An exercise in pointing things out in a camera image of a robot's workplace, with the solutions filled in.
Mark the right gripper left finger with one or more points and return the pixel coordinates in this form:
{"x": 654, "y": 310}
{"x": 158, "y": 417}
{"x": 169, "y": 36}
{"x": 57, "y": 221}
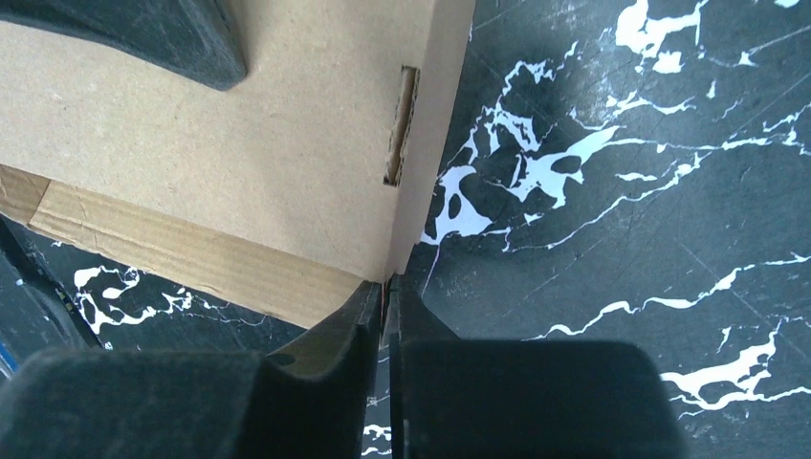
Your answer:
{"x": 305, "y": 400}

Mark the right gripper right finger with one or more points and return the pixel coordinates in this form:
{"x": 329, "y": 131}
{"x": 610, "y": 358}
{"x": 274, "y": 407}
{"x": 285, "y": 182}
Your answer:
{"x": 504, "y": 398}

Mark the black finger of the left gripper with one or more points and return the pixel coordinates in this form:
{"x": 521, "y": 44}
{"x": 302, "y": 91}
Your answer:
{"x": 191, "y": 38}

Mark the brown cardboard box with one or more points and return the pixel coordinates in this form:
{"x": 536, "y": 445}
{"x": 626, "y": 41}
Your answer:
{"x": 284, "y": 193}

